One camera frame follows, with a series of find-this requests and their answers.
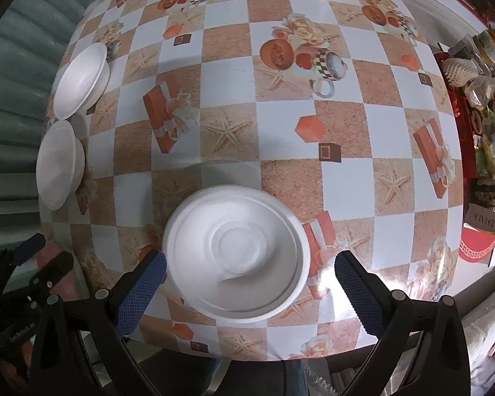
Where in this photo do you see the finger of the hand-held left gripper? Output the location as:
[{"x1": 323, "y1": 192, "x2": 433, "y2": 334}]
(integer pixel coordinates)
[
  {"x1": 6, "y1": 233, "x2": 46, "y2": 267},
  {"x1": 27, "y1": 251, "x2": 75, "y2": 300}
]

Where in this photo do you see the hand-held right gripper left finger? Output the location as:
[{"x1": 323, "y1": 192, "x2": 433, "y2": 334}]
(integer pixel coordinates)
[{"x1": 32, "y1": 248, "x2": 168, "y2": 396}]

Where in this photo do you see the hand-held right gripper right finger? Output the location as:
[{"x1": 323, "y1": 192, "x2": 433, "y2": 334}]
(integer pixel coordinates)
[{"x1": 334, "y1": 250, "x2": 471, "y2": 396}]

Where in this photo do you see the large white foam bowl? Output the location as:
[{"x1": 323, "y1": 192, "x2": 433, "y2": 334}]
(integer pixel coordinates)
[{"x1": 162, "y1": 187, "x2": 311, "y2": 323}]

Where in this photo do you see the small white foam bowl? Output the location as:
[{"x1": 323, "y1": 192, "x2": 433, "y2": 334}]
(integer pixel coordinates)
[
  {"x1": 36, "y1": 119, "x2": 86, "y2": 211},
  {"x1": 52, "y1": 42, "x2": 111, "y2": 120}
]

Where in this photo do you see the white laced shoe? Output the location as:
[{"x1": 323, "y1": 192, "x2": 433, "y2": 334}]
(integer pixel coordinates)
[{"x1": 303, "y1": 361, "x2": 347, "y2": 396}]

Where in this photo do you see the red patterned box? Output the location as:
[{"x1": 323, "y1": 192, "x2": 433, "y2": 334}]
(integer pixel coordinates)
[{"x1": 458, "y1": 202, "x2": 495, "y2": 267}]

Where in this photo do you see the white padded cloth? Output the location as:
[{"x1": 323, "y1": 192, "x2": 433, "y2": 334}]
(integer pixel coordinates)
[{"x1": 454, "y1": 289, "x2": 495, "y2": 396}]

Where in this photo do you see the teal ribbed sofa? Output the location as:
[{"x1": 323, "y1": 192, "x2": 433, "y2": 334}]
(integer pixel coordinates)
[{"x1": 0, "y1": 0, "x2": 120, "y2": 256}]

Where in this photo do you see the woven straw basket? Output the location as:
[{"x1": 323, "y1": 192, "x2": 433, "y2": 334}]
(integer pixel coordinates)
[{"x1": 472, "y1": 179, "x2": 495, "y2": 215}]

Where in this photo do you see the red cloth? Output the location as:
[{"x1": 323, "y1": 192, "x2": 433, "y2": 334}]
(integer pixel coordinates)
[{"x1": 433, "y1": 51, "x2": 481, "y2": 182}]

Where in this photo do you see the checkered printed tablecloth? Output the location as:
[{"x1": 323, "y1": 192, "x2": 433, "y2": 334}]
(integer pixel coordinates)
[{"x1": 37, "y1": 0, "x2": 467, "y2": 361}]

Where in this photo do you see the white foam fruit net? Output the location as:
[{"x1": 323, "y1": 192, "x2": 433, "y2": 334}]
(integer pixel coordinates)
[{"x1": 442, "y1": 57, "x2": 477, "y2": 87}]

